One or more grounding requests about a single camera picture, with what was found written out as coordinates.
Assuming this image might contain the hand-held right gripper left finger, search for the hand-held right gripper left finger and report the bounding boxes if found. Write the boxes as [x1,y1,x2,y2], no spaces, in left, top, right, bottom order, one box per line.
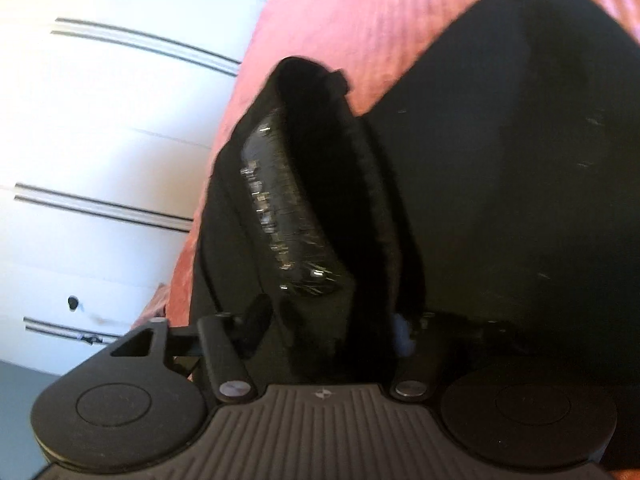
[107,294,274,404]

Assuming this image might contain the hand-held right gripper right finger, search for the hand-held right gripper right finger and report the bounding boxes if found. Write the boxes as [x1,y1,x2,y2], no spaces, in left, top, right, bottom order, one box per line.
[392,312,440,402]

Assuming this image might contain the black pants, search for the black pants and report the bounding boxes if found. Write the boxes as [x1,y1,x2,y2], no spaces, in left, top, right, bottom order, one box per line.
[169,0,640,480]

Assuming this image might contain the white wardrobe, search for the white wardrobe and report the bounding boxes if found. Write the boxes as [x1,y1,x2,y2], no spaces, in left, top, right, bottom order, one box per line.
[0,0,282,377]

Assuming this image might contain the pink ribbed blanket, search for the pink ribbed blanket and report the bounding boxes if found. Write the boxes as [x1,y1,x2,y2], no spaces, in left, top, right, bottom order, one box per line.
[149,0,640,383]

